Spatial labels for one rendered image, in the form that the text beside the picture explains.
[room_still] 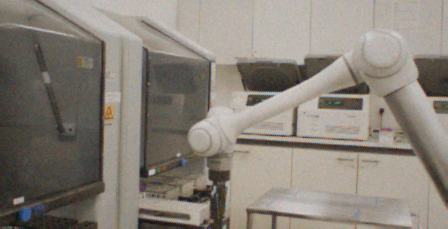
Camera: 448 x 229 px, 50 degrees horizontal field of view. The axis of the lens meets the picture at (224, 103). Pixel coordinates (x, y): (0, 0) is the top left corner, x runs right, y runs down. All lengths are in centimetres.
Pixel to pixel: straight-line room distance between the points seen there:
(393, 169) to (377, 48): 261
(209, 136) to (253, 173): 264
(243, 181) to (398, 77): 285
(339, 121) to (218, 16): 147
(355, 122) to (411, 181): 59
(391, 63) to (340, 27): 288
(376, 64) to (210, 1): 329
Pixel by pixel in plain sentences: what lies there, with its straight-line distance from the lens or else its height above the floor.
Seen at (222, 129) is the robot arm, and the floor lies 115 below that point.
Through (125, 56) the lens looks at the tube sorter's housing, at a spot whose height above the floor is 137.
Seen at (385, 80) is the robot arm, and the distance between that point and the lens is 134.
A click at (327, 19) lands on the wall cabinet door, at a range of 418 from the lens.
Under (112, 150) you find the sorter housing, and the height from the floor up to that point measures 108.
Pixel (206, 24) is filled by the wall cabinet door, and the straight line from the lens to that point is 445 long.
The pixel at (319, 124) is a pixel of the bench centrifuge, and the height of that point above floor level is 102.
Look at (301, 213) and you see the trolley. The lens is 185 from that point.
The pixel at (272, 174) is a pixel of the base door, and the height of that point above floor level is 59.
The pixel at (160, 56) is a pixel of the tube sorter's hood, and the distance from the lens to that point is 174.
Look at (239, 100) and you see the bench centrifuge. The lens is 404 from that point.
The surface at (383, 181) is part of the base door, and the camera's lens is 387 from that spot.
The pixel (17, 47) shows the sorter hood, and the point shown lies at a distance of 116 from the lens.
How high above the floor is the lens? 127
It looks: 2 degrees down
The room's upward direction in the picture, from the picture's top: 2 degrees clockwise
